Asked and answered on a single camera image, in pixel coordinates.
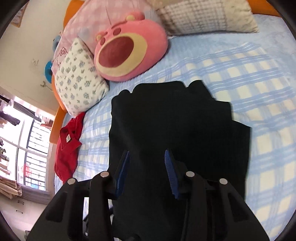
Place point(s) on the pink Hello Kitty quilt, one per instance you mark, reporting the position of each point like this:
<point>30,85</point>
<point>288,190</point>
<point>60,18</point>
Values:
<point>94,17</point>

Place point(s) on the pink bear plush cushion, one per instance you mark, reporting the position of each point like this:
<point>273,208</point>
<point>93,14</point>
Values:
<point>129,48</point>

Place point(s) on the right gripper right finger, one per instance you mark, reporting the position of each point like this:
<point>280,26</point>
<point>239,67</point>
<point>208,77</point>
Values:
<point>214,210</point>

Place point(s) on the window with metal bars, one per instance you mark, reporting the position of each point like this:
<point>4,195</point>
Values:
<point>24,144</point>

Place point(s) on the blue checked bed sheet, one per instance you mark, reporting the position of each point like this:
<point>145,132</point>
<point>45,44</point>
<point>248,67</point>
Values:
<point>255,72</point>

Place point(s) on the beige patchwork pillow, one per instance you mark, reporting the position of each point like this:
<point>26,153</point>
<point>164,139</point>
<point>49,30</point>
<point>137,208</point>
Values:
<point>203,16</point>

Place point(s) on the wooden framed picture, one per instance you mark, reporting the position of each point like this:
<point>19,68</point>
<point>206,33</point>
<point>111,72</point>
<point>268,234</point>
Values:
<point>18,12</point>

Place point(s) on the white floral pillow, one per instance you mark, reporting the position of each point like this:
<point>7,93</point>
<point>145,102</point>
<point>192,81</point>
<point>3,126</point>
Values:
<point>77,82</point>

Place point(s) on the red garment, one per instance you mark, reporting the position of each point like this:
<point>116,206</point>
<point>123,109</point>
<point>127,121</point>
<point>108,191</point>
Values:
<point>68,145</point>

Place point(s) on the black large garment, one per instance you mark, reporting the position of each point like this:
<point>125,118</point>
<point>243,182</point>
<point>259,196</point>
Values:
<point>195,128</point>

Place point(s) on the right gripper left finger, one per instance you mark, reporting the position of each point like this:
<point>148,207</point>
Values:
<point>80,209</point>

